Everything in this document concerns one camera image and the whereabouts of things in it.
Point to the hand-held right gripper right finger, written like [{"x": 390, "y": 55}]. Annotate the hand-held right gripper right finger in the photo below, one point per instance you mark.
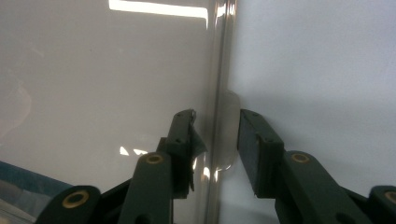
[{"x": 261, "y": 155}]

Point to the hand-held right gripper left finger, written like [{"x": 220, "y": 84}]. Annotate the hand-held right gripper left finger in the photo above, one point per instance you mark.
[{"x": 180, "y": 140}]

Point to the translucent box lid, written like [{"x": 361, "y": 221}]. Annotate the translucent box lid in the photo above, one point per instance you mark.
[{"x": 109, "y": 77}]

